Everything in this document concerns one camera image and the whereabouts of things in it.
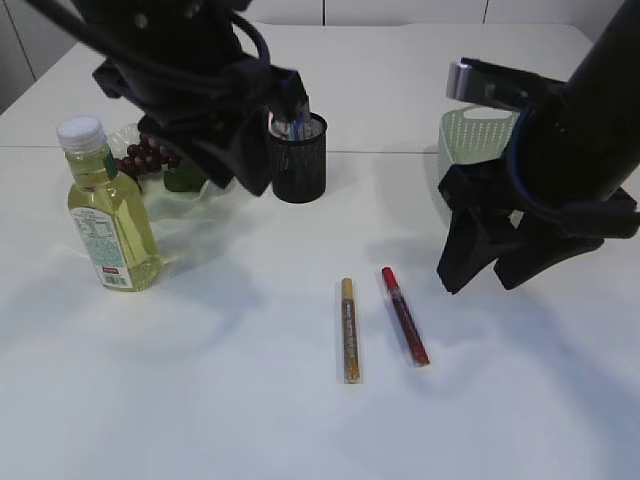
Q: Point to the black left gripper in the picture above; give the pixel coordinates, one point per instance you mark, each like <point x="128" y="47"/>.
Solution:
<point x="222" y="130"/>

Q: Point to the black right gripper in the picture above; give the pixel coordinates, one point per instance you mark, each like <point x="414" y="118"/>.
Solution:
<point x="483" y="195"/>

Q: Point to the purple artificial grape bunch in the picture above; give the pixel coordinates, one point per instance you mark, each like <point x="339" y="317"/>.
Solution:
<point x="148" y="159"/>

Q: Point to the silver glitter pen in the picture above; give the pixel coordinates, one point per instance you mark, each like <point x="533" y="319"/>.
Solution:
<point x="305" y="109"/>

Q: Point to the yellow oil bottle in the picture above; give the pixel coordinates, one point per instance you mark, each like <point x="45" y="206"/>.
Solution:
<point x="107" y="209"/>

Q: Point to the pink capped scissors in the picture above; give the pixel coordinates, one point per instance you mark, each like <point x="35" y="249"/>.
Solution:
<point x="279" y="129"/>

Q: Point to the blue capped scissors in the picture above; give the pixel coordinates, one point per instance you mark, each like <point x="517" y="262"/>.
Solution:
<point x="299" y="128"/>

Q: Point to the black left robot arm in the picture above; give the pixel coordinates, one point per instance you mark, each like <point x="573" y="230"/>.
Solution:
<point x="200" y="72"/>

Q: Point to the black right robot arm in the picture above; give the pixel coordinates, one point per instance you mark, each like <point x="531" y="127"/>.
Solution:
<point x="556" y="190"/>

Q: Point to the green ruffled glass plate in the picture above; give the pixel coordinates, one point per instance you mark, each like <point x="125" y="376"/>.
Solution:
<point x="159" y="203"/>

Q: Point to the black mesh pen holder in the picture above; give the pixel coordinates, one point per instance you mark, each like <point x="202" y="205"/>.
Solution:
<point x="299" y="167"/>

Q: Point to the green plastic woven basket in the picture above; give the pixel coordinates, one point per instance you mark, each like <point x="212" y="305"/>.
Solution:
<point x="471" y="135"/>

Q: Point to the red glitter pen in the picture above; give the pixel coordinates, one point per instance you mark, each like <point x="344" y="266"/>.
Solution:
<point x="411" y="334"/>

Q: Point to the gold glitter pen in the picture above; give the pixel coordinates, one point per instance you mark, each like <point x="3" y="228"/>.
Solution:
<point x="351" y="358"/>

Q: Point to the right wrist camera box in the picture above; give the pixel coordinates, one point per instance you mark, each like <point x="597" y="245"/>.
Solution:
<point x="490" y="85"/>

